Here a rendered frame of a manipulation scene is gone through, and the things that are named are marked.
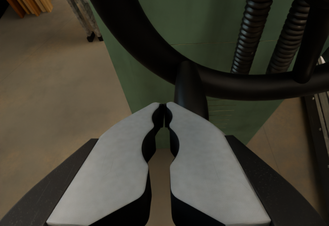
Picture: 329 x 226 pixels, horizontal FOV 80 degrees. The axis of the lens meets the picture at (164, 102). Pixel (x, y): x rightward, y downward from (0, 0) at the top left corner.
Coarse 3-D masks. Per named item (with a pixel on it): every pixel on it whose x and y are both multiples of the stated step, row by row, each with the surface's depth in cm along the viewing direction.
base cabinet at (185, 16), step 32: (160, 0) 31; (192, 0) 31; (224, 0) 31; (288, 0) 31; (160, 32) 36; (192, 32) 36; (224, 32) 36; (128, 64) 43; (224, 64) 43; (256, 64) 43; (128, 96) 53; (160, 96) 53; (224, 128) 69; (256, 128) 71
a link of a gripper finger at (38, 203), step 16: (64, 160) 8; (80, 160) 8; (48, 176) 7; (64, 176) 7; (32, 192) 6; (48, 192) 6; (64, 192) 6; (16, 208) 6; (32, 208) 6; (48, 208) 6; (0, 224) 6; (16, 224) 6; (32, 224) 6
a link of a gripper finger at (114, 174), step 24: (144, 120) 10; (96, 144) 9; (120, 144) 8; (144, 144) 9; (96, 168) 7; (120, 168) 7; (144, 168) 7; (72, 192) 6; (96, 192) 6; (120, 192) 6; (144, 192) 6; (72, 216) 6; (96, 216) 6; (120, 216) 6; (144, 216) 7
